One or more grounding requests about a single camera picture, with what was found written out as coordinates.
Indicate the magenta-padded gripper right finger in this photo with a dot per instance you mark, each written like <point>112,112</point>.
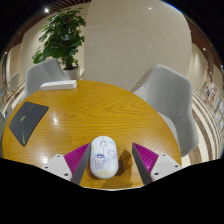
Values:
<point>146,159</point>

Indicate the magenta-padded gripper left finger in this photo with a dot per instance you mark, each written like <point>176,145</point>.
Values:
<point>77,158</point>

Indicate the white cartoon-print computer mouse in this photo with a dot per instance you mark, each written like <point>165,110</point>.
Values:
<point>104,158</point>

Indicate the black mouse pad green lines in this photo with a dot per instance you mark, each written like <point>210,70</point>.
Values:
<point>28,121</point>

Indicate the light grey shell chair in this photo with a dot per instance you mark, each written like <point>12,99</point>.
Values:
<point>173,100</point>
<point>40,76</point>

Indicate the white plant pot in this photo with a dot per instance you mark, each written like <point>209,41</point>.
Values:
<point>71,73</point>

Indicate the distant group of chairs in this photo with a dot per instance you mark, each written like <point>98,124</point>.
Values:
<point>12,83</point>

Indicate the large green leafy plant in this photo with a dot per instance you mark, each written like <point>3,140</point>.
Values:
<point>61,36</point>

